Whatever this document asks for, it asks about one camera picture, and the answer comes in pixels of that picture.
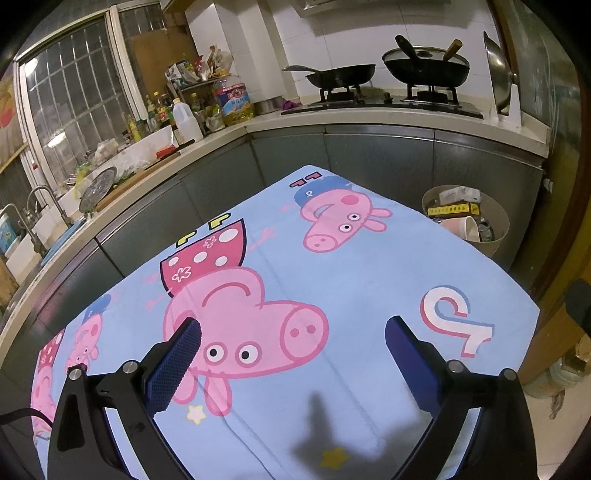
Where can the large cooking oil bottle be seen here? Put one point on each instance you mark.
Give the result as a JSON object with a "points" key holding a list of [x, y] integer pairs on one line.
{"points": [[233, 104]]}

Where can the black frying pan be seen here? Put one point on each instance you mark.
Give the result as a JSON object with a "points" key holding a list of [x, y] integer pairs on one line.
{"points": [[341, 74]]}

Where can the wooden cutting board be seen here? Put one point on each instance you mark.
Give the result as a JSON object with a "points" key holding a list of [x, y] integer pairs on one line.
{"points": [[138, 177]]}

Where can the blue label detergent jug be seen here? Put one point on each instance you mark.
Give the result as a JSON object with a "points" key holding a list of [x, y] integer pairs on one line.
{"points": [[8, 235]]}

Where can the chrome sink faucet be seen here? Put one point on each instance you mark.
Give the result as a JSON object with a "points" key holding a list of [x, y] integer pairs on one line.
{"points": [[51, 230]]}

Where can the barred window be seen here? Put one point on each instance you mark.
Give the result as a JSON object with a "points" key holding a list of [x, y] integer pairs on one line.
{"points": [[78, 92]]}

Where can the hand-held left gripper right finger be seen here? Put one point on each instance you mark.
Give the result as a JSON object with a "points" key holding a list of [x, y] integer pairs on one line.
{"points": [[411, 364]]}

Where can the steel wok lid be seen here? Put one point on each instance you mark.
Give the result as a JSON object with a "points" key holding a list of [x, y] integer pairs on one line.
{"points": [[498, 69]]}

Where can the beige waste bin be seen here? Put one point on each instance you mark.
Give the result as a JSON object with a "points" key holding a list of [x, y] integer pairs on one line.
{"points": [[498, 230]]}

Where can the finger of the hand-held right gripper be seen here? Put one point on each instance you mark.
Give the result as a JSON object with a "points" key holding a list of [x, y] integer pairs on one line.
{"points": [[581, 304]]}

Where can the blue cartoon pig blanket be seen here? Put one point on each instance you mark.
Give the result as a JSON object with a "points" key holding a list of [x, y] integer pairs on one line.
{"points": [[369, 277]]}

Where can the pink paper cup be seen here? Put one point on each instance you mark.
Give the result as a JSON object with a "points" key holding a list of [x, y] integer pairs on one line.
{"points": [[457, 226]]}

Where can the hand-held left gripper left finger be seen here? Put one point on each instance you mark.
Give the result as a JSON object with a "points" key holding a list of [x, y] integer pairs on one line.
{"points": [[178, 364]]}

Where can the white plastic jug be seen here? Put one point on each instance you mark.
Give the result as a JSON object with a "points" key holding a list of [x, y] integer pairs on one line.
{"points": [[187, 124]]}

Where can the small steel pot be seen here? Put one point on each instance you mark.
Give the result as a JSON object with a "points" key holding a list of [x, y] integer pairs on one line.
{"points": [[268, 106]]}

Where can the kitchen counter with grey cabinets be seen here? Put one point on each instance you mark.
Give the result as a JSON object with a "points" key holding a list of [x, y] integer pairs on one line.
{"points": [[369, 152]]}

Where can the yellow and red box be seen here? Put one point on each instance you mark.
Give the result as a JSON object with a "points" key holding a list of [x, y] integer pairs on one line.
{"points": [[452, 210]]}

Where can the black wok with lid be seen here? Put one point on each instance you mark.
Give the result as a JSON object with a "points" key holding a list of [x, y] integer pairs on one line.
{"points": [[425, 69]]}

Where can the black gas stove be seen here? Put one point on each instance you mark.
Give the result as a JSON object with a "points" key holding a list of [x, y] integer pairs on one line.
{"points": [[392, 106]]}

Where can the row of condiment bottles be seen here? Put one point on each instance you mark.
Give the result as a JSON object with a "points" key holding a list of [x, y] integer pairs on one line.
{"points": [[154, 117]]}

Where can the pile of snack packets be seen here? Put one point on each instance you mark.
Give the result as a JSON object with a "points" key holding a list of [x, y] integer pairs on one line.
{"points": [[198, 67]]}

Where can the round metal strainer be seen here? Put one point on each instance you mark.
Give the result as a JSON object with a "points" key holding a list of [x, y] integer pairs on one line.
{"points": [[97, 189]]}

